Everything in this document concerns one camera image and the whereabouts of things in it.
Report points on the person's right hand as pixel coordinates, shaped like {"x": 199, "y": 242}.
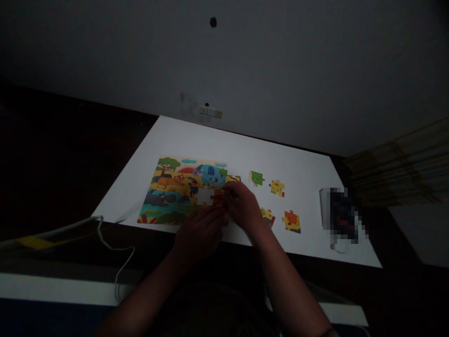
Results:
{"x": 245, "y": 210}

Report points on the person's left hand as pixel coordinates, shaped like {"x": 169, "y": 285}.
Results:
{"x": 200, "y": 235}

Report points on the person's right fingers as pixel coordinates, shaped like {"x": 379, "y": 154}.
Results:
{"x": 234, "y": 192}

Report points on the person's left fingers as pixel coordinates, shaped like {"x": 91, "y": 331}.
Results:
{"x": 214, "y": 215}

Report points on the orange brown puzzle piece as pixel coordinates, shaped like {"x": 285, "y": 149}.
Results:
{"x": 218, "y": 199}

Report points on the green puzzle piece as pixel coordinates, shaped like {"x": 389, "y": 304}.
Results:
{"x": 256, "y": 177}

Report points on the yellow and red puzzle piece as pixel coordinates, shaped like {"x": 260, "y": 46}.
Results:
{"x": 268, "y": 216}

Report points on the assembled jungle animal puzzle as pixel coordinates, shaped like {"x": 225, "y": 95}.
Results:
{"x": 168, "y": 189}

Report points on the white-edged flat device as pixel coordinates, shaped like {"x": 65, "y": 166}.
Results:
{"x": 323, "y": 207}

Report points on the white long bar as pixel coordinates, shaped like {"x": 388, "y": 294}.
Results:
{"x": 66, "y": 230}

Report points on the yellow flat object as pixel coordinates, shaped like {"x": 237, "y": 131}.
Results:
{"x": 35, "y": 243}

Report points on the white wall socket panel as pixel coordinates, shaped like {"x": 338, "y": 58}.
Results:
{"x": 211, "y": 111}

